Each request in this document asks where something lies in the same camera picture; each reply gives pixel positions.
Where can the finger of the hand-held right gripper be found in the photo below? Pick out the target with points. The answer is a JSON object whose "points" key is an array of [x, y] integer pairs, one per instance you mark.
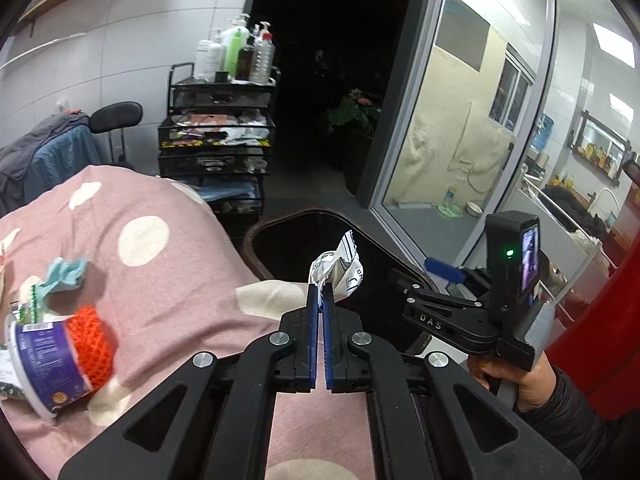
{"points": [[442, 271], [425, 292]]}

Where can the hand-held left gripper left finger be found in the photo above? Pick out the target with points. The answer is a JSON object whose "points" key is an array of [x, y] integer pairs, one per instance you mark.
{"points": [[312, 332]]}

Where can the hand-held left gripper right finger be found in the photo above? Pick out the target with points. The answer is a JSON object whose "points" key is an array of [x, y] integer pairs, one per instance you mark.
{"points": [[328, 332]]}

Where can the white printed wrapper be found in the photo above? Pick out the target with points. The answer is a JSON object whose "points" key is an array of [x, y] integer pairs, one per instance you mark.
{"points": [[345, 270]]}

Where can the dark brown trash bin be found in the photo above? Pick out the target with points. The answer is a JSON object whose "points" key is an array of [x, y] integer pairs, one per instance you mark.
{"points": [[295, 240]]}

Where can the orange foam fruit net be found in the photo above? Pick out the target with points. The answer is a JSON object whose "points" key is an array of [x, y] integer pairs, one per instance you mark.
{"points": [[91, 345]]}

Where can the person's right forearm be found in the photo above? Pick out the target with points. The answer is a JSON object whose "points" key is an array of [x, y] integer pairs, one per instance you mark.
{"points": [[580, 430]]}

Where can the person's right hand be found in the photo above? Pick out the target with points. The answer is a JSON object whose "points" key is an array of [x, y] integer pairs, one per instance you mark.
{"points": [[532, 385]]}

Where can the white bowl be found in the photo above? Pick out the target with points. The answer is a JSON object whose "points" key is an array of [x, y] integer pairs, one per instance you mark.
{"points": [[474, 208]]}

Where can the small plastic bottle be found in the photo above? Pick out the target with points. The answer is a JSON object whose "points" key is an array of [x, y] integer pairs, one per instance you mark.
{"points": [[451, 197]]}

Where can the dark cloth pile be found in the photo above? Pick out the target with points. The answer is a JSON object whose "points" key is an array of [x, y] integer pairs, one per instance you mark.
{"points": [[570, 205]]}

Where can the blue water jug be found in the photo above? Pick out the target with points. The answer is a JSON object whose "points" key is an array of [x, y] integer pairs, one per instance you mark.
{"points": [[544, 132]]}

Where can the pink polka dot blanket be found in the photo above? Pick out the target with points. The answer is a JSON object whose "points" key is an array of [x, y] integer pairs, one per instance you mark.
{"points": [[160, 285]]}

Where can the potted flowering plant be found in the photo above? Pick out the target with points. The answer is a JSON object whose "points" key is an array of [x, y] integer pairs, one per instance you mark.
{"points": [[355, 115]]}

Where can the glass door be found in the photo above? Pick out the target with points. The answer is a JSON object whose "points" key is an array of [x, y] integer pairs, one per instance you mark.
{"points": [[465, 85]]}

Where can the black mesh drawer cart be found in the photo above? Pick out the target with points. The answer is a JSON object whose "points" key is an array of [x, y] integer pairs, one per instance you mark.
{"points": [[215, 160]]}

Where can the crumpled teal tissue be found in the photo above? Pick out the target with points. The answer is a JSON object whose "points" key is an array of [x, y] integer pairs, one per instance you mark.
{"points": [[62, 275]]}

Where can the purple white yogurt cup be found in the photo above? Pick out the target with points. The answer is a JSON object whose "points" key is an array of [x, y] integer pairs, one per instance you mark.
{"points": [[47, 362]]}

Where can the small black jar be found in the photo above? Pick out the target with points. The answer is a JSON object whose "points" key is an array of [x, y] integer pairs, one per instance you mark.
{"points": [[221, 77]]}

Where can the clear bottle red cap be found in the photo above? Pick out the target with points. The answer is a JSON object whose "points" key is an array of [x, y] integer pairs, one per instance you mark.
{"points": [[262, 60]]}

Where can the brown bottle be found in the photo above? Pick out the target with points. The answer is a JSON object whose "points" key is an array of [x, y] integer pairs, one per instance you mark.
{"points": [[245, 62]]}

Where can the green bottle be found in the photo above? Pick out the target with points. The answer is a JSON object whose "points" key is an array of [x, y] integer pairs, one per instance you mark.
{"points": [[235, 57]]}

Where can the white square bottle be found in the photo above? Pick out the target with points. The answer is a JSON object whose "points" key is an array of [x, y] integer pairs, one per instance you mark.
{"points": [[207, 60]]}

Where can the black chair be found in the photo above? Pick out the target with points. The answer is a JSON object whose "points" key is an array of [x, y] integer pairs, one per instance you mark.
{"points": [[115, 116]]}

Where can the blue cloth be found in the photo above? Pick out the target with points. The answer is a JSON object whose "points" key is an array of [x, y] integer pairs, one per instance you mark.
{"points": [[65, 160]]}

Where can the small white pump bottle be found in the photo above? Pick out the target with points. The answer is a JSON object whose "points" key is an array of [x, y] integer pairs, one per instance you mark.
{"points": [[261, 27]]}

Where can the tall white pump bottle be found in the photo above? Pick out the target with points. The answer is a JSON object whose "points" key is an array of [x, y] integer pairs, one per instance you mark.
{"points": [[237, 27]]}

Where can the grey jacket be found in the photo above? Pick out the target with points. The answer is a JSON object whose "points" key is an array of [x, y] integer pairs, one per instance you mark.
{"points": [[30, 150]]}

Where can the wooden framed wall rack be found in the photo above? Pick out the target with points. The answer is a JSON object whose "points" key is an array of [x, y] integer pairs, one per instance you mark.
{"points": [[600, 147]]}

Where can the white wall rod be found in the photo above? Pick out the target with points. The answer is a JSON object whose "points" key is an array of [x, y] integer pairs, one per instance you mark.
{"points": [[35, 50]]}

